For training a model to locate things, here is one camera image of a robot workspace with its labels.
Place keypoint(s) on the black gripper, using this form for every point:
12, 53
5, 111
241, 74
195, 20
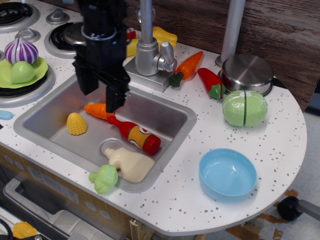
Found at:
101, 60

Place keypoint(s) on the green toy broccoli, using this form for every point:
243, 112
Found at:
104, 179

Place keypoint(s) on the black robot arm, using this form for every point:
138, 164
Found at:
112, 11

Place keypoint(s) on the light blue plastic bowl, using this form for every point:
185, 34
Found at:
227, 175

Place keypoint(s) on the orange toy carrot piece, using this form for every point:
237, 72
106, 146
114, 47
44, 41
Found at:
98, 110

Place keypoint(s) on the yellow toy corn piece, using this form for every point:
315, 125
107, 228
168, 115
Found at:
76, 125

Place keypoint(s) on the yellow toy mustard bottle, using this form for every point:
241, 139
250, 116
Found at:
131, 48

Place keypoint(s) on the silver toy faucet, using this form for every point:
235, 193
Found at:
153, 64

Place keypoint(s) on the red toy ketchup bottle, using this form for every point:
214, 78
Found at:
137, 135

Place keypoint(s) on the red toy cheese wedge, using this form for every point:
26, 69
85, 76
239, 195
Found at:
130, 34

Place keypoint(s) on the steel pot lid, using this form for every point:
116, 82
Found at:
73, 35

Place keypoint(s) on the silver metal sink basin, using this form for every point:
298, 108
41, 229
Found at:
45, 124

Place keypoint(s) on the green plastic plate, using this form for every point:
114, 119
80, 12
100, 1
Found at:
40, 67

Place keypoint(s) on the middle stove burner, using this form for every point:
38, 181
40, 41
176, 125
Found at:
56, 45

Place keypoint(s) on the stove burner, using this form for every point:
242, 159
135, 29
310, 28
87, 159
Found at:
18, 101
15, 16
56, 45

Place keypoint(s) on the yellow toy squash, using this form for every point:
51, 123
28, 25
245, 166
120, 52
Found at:
162, 35

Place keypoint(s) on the light green toy fruit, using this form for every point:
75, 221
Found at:
22, 72

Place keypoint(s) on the silver stove knob rear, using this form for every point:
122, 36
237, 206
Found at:
57, 17

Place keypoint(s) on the silver stove knob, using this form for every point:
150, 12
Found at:
28, 34
57, 17

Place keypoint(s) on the cream toy squeeze bottle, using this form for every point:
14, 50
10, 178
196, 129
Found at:
134, 166

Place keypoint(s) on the purple striped toy onion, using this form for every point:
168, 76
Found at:
21, 50

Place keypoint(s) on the front left stove burner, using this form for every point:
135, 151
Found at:
18, 101

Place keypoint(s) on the silver stove knob front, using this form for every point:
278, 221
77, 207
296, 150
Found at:
28, 34

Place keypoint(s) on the light blue counter button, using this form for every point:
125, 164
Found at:
5, 115

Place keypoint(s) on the red toy chili pepper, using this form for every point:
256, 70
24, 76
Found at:
212, 83

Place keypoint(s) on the back left stove burner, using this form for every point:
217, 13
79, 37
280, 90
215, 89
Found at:
15, 16

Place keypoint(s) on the green toy cabbage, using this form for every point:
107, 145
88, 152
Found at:
244, 108

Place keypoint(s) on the small steel pot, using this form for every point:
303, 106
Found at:
247, 72

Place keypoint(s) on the grey metal pole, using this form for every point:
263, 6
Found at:
232, 31

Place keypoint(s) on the yellow toy below counter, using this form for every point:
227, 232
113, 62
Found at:
23, 230

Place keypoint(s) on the black caster wheel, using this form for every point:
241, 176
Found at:
287, 208

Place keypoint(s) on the grey oven door handle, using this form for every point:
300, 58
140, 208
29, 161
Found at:
56, 224

